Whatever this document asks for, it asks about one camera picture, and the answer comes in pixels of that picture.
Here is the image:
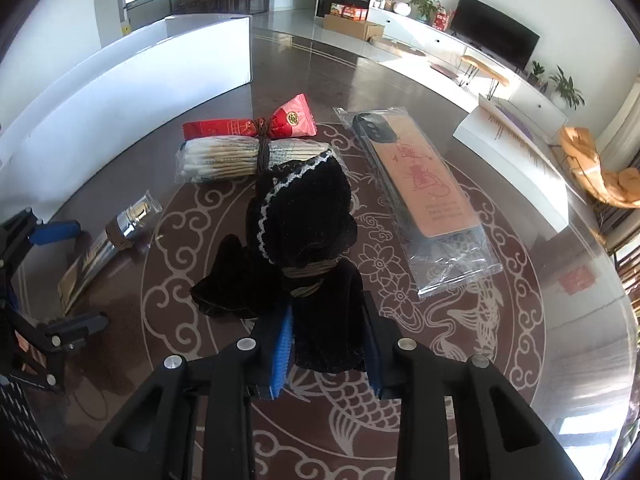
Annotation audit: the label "cotton swab packet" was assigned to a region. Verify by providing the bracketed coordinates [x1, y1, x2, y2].
[175, 137, 336, 185]

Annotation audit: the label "snack boxes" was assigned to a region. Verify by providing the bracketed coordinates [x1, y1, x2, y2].
[330, 2, 370, 22]

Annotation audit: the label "brown cardboard box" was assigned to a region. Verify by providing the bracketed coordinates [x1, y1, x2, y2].
[323, 14, 386, 43]

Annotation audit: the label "black velvet pouch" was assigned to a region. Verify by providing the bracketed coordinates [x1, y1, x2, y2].
[191, 156, 368, 374]

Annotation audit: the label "black television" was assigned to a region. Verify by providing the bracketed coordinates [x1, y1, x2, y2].
[450, 0, 541, 72]

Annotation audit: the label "white television cabinet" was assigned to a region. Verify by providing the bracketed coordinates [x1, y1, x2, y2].
[367, 7, 571, 127]

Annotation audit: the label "green leafy potted plant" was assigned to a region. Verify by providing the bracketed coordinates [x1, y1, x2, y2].
[410, 0, 441, 23]

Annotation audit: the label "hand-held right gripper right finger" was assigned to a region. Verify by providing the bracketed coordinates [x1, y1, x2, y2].
[361, 290, 586, 480]

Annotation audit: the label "red snack packet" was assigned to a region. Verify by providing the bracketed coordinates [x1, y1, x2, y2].
[182, 93, 318, 142]

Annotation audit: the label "potted plant in white pot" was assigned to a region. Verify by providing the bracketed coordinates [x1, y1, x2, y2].
[550, 65, 586, 111]

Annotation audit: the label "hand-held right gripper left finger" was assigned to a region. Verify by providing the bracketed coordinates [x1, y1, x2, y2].
[87, 305, 296, 480]

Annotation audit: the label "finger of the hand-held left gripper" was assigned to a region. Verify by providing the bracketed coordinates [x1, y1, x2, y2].
[0, 208, 82, 272]
[27, 311, 109, 357]

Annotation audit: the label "flat white box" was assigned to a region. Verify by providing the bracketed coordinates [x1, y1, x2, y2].
[452, 94, 570, 234]

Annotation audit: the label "phone case in plastic bag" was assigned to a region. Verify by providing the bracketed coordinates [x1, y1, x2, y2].
[333, 106, 503, 301]

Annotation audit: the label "orange lounge chair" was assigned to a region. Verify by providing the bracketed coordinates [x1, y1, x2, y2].
[559, 126, 640, 209]

